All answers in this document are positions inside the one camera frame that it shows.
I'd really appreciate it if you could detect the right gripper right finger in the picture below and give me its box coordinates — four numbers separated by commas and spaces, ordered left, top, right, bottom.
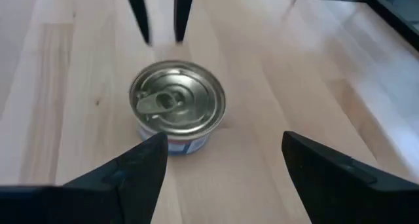
281, 131, 419, 224

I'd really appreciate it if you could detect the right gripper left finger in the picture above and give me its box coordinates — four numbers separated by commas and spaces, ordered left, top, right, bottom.
0, 132, 170, 224

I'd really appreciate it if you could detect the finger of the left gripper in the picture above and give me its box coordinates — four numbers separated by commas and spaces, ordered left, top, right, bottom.
123, 0, 153, 46
173, 0, 196, 43

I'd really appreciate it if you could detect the Wild Planet salmon can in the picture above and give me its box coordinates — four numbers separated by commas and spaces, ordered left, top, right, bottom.
128, 60, 227, 157

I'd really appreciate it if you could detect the black metal table frame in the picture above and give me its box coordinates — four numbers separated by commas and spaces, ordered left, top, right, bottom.
350, 0, 419, 52

